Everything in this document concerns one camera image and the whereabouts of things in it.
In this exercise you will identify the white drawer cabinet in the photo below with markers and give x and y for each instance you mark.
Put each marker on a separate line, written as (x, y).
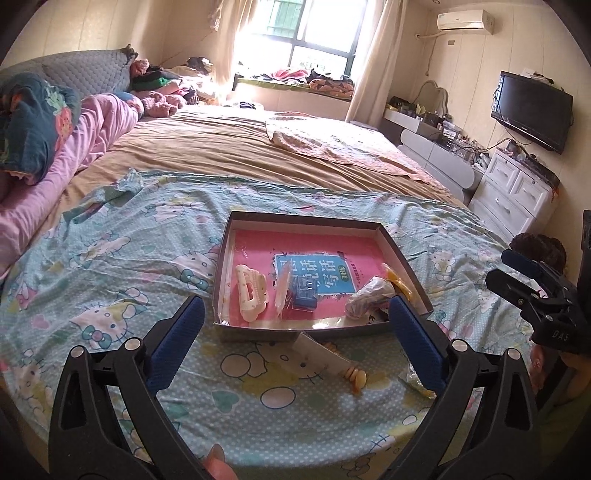
(511, 199)

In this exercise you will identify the clothes pile on windowsill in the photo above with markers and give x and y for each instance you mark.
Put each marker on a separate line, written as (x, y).
(301, 80)

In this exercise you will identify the dark teal floral pillow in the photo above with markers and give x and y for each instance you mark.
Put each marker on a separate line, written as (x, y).
(37, 118)

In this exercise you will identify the white wall air conditioner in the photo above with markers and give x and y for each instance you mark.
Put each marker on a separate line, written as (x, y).
(467, 20)

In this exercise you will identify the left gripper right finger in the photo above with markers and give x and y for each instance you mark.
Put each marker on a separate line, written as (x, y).
(427, 355)

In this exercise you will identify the window with dark frame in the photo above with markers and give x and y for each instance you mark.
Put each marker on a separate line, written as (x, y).
(320, 35)

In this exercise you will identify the cream curtain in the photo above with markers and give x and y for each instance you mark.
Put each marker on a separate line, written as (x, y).
(372, 92)

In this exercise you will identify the vanity mirror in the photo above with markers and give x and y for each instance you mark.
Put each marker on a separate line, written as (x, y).
(433, 98)

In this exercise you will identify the left hand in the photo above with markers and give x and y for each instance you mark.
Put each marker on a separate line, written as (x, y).
(215, 464)

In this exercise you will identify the cream hair claw clip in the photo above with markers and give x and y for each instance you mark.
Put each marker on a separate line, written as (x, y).
(252, 292)

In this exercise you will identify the right hand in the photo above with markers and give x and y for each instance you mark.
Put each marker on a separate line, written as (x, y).
(557, 376)

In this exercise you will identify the dark cardboard box tray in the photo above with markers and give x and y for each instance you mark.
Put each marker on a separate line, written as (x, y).
(226, 316)

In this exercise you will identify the small blue plastic box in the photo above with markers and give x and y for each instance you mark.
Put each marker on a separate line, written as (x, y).
(304, 293)

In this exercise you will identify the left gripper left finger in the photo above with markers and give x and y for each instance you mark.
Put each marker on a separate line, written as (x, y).
(168, 342)

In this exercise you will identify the clothes pile by headboard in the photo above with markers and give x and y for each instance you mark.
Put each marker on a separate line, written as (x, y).
(159, 92)

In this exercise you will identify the pink floral thin blanket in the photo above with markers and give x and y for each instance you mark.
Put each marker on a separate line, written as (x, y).
(343, 143)

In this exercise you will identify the black flat television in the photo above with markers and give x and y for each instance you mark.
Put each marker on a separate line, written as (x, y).
(536, 110)

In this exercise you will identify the bag with yellow bangles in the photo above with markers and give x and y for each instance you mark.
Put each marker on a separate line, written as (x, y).
(398, 283)

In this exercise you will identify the clear bag of earrings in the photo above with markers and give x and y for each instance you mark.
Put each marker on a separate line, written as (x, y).
(283, 282)

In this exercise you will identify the pink quilt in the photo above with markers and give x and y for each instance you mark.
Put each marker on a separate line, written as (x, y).
(104, 119)

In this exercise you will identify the grey quilted headboard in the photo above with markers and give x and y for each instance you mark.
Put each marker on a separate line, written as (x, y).
(88, 72)

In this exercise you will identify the white grey dressing table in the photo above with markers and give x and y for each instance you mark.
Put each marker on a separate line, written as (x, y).
(421, 143)

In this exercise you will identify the clear bag with pearls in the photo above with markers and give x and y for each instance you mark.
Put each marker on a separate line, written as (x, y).
(410, 377)

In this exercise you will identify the tan bed blanket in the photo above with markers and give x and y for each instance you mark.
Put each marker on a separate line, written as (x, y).
(228, 142)

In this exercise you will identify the white pearl hair clip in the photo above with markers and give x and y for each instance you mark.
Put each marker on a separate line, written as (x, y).
(377, 291)

